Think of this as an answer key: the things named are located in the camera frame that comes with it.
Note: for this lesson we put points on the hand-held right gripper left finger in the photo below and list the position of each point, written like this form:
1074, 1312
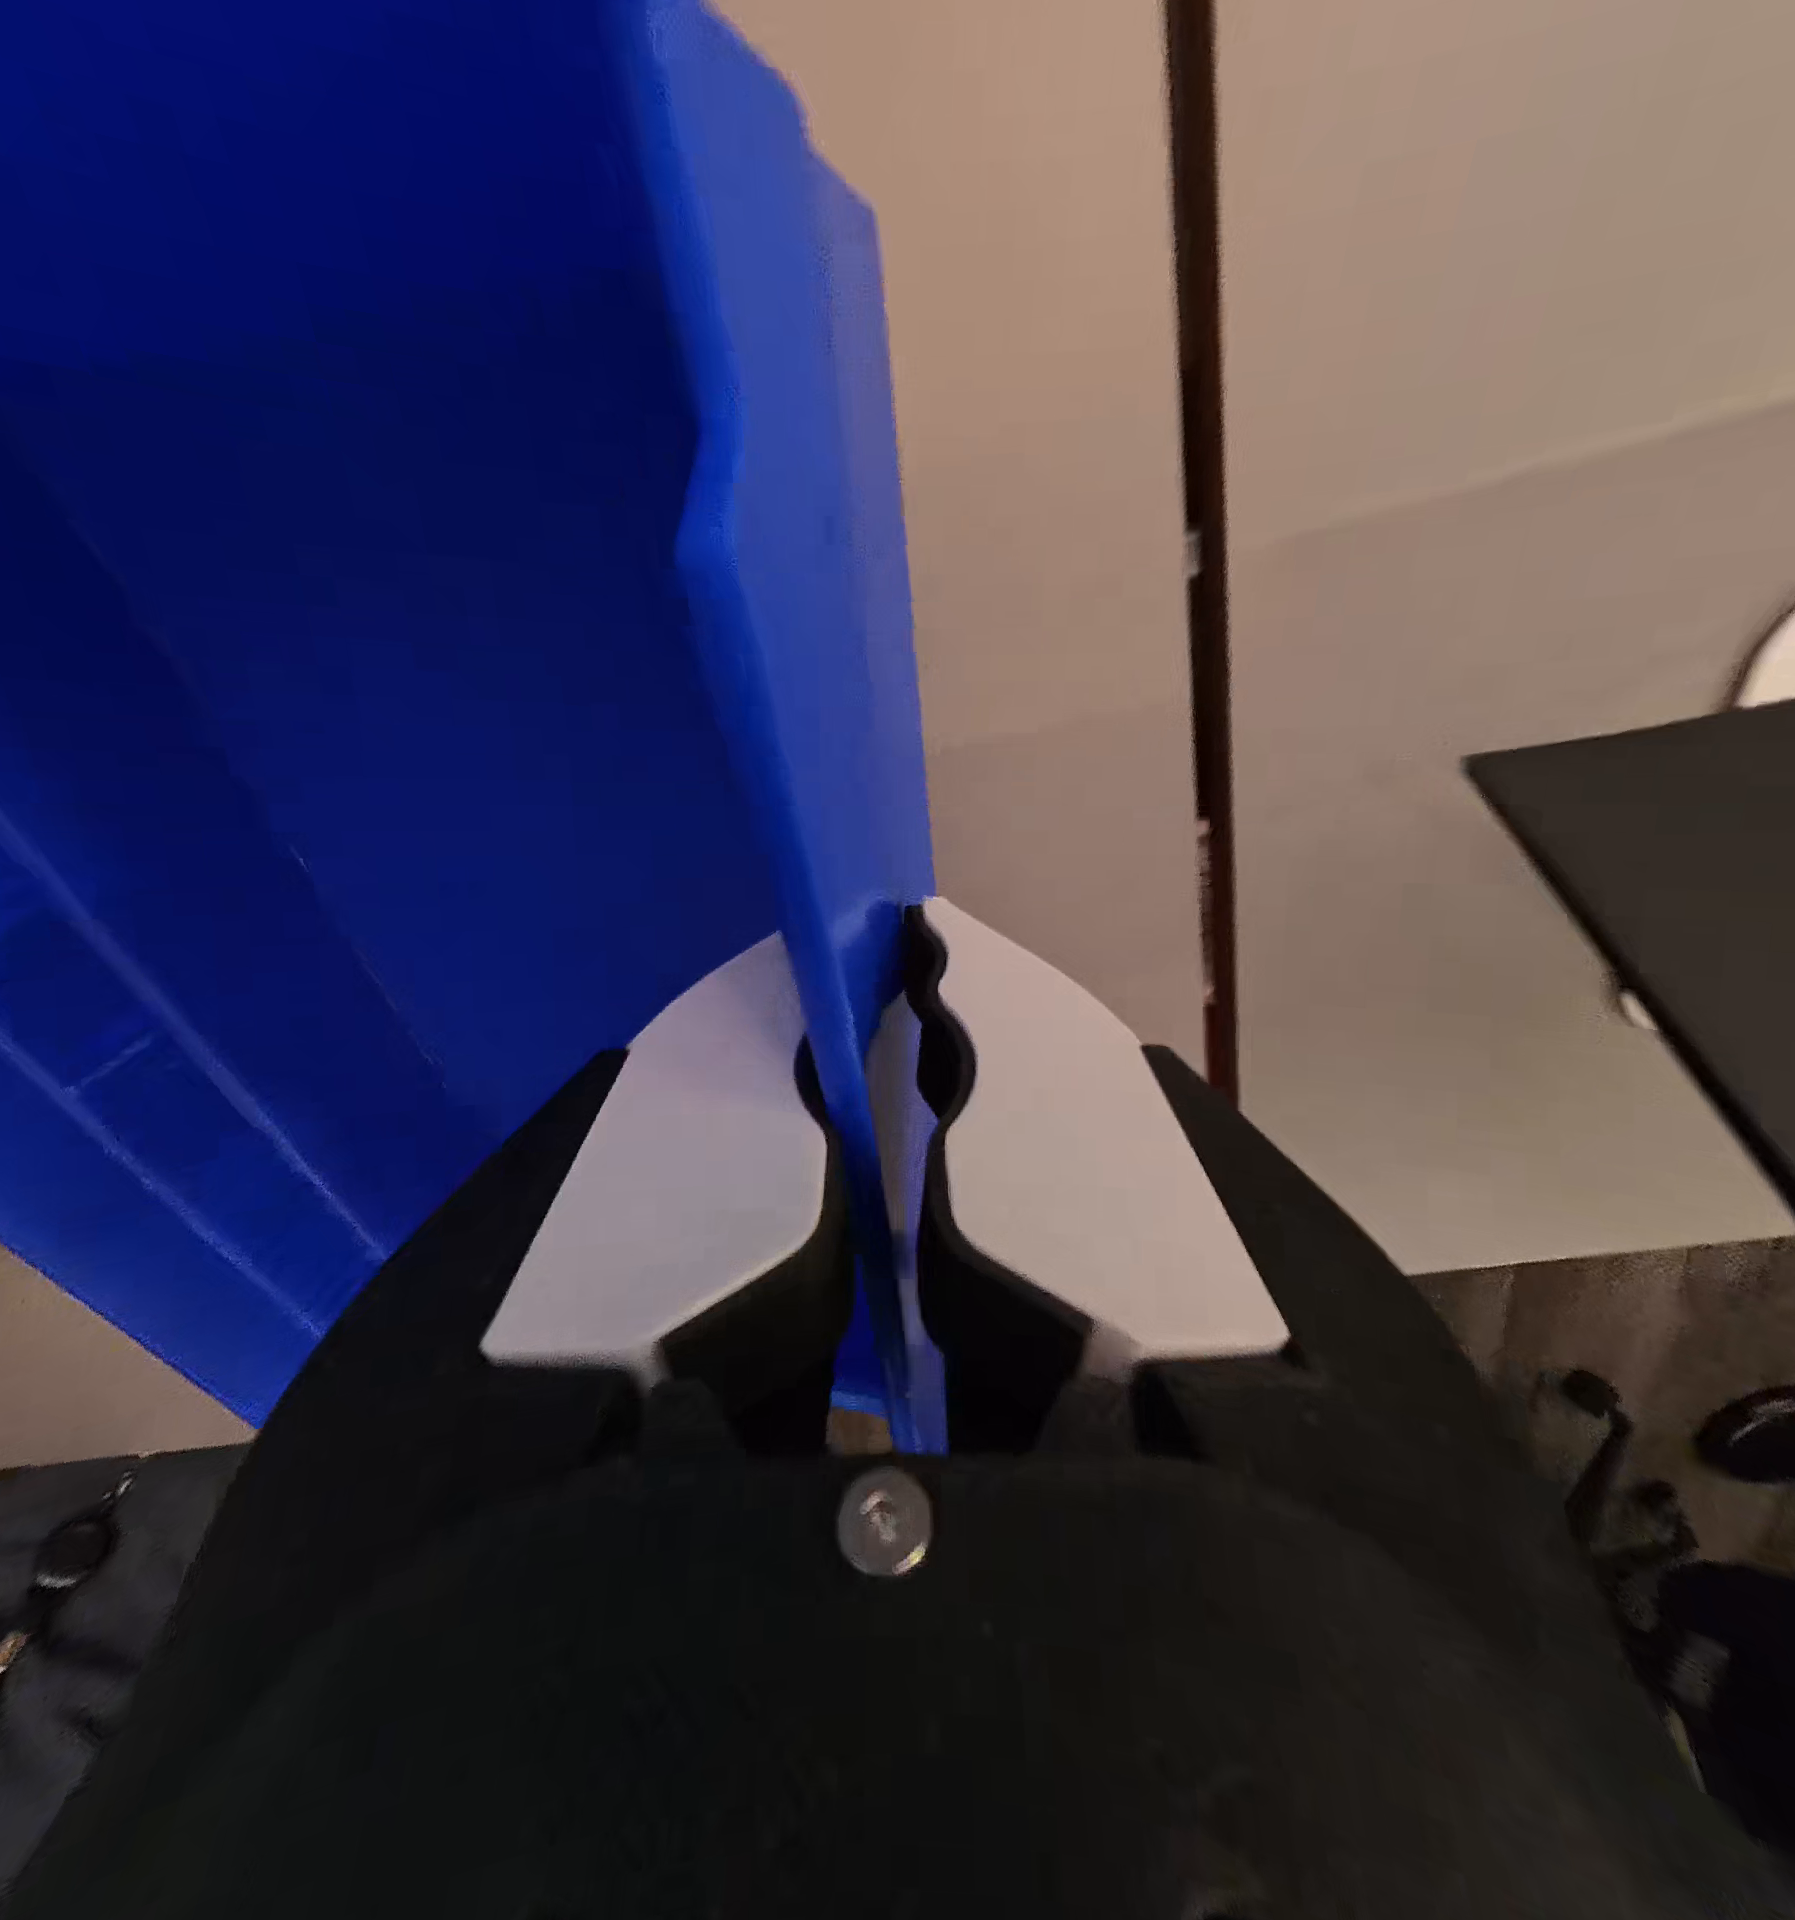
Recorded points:
671, 1200

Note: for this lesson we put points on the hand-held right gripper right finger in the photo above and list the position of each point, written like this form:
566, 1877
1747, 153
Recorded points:
1090, 1182

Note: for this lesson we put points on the blue plastic box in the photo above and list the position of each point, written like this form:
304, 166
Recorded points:
389, 598

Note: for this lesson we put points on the printed instruction sheet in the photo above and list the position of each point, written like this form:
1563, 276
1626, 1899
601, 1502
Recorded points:
1710, 935

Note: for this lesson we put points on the black chair base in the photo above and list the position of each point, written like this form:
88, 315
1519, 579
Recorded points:
1787, 1436

